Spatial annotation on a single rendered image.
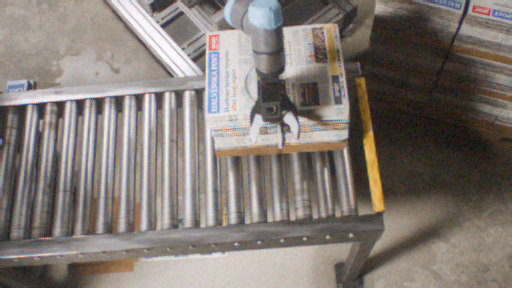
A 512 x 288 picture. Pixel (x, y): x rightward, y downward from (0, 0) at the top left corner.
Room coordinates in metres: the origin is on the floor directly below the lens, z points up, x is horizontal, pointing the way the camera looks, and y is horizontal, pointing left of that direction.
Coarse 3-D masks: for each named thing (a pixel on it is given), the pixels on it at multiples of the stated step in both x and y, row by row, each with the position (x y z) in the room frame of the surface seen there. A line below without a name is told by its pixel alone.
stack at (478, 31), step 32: (384, 0) 1.13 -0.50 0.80; (416, 0) 1.08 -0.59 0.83; (448, 0) 1.07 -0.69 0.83; (480, 0) 1.05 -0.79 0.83; (416, 32) 1.07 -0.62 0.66; (448, 32) 1.02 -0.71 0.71; (480, 32) 0.98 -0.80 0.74; (416, 64) 1.05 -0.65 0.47; (448, 64) 1.00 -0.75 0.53; (480, 64) 0.95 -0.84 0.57; (416, 96) 1.03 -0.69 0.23; (448, 96) 0.98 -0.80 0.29; (480, 96) 0.92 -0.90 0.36; (448, 128) 0.95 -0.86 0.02; (480, 128) 0.89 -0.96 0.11
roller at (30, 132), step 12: (36, 108) 0.93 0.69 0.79; (24, 120) 0.89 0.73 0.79; (36, 120) 0.89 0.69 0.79; (24, 132) 0.85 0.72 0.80; (36, 132) 0.85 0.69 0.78; (24, 144) 0.80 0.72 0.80; (36, 144) 0.81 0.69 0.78; (24, 156) 0.76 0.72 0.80; (24, 168) 0.72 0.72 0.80; (24, 180) 0.68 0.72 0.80; (24, 192) 0.64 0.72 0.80; (24, 204) 0.61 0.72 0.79; (24, 216) 0.57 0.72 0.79; (12, 228) 0.54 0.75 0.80; (24, 228) 0.53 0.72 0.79
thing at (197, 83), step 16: (352, 64) 0.90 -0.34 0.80; (144, 80) 0.96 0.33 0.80; (160, 80) 0.95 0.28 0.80; (176, 80) 0.94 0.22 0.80; (192, 80) 0.93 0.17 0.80; (352, 80) 0.86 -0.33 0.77; (0, 96) 0.99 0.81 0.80; (16, 96) 0.98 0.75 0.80; (32, 96) 0.97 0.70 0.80; (48, 96) 0.96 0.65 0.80; (64, 96) 0.95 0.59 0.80; (80, 96) 0.94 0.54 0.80; (96, 96) 0.93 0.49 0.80; (112, 96) 0.92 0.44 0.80; (160, 96) 0.91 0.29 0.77; (80, 112) 0.94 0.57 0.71
